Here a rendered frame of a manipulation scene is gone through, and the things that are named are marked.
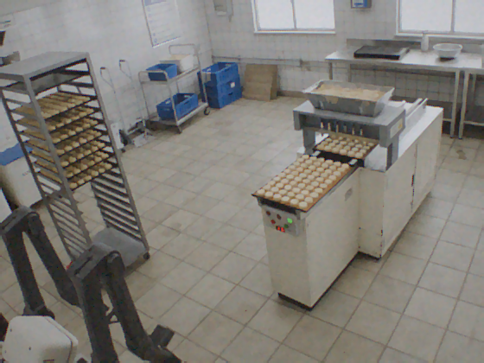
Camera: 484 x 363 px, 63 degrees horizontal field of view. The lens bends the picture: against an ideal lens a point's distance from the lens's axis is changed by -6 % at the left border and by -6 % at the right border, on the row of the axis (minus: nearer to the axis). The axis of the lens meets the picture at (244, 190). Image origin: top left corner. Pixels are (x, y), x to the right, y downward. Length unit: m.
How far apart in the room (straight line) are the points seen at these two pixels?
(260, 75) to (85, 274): 6.12
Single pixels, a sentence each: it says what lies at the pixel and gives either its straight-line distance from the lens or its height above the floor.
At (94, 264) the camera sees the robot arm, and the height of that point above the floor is 1.62.
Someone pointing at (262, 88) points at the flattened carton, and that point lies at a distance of 6.92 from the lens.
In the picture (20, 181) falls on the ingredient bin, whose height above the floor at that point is 0.44.
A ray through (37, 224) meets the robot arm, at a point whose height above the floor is 1.58.
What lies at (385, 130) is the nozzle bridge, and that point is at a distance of 2.73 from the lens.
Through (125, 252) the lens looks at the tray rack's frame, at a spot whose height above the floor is 0.15.
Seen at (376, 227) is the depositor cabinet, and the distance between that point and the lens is 3.15.
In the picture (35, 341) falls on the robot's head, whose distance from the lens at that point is 1.36.
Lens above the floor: 2.25
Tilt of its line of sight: 31 degrees down
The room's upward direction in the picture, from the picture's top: 9 degrees counter-clockwise
